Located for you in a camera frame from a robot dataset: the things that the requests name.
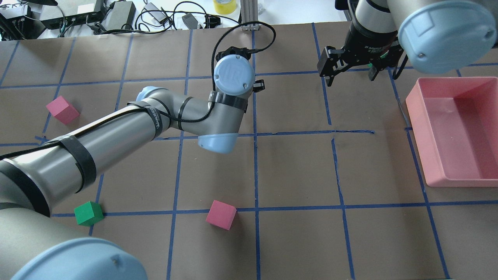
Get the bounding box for pink foam cube centre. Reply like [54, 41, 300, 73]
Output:
[205, 200, 237, 231]

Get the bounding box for aluminium frame post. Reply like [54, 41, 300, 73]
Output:
[240, 0, 260, 31]

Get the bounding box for pink foam cube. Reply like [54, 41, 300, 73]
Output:
[205, 200, 237, 231]
[45, 96, 80, 125]

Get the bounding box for yellow tape roll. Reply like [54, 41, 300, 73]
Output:
[212, 0, 237, 15]

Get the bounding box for pink plastic bin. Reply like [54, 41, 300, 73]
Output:
[406, 77, 498, 187]

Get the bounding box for green foam cube centre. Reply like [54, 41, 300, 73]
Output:
[74, 201, 104, 227]

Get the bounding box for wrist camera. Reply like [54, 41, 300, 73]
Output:
[334, 0, 359, 11]

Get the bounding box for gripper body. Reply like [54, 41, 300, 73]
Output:
[342, 23, 403, 70]

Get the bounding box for pink foam cube near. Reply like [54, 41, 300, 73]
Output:
[45, 96, 80, 125]

